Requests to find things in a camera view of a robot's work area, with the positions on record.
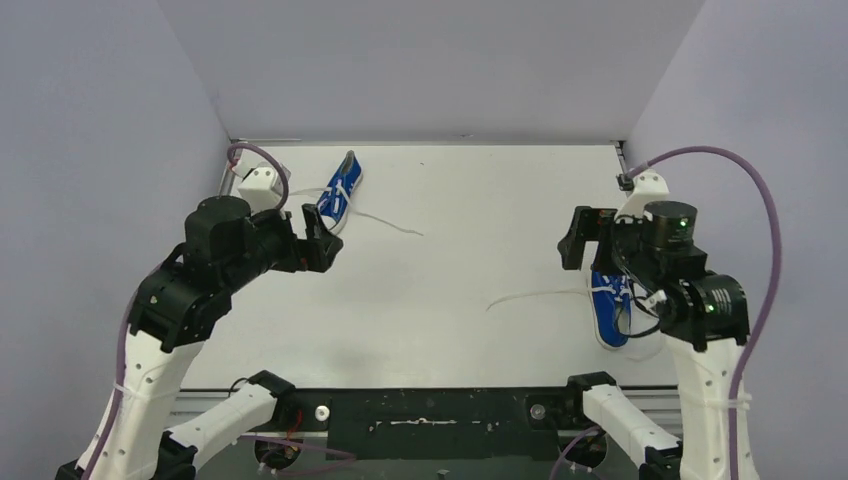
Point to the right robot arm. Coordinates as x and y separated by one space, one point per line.
704 323

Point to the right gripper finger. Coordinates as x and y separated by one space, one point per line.
571 247
590 219

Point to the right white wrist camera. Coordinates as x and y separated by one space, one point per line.
643 188

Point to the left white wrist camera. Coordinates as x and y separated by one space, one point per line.
262 188

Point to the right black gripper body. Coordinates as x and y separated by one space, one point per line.
618 249

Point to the blue sneaker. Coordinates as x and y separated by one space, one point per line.
611 297
334 204

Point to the aluminium frame rail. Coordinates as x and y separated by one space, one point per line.
452 406

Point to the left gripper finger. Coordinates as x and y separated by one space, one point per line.
321 249
315 226

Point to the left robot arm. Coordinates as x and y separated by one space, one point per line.
170 317

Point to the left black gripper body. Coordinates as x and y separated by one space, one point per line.
307 245

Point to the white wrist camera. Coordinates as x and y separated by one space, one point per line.
643 188
262 188

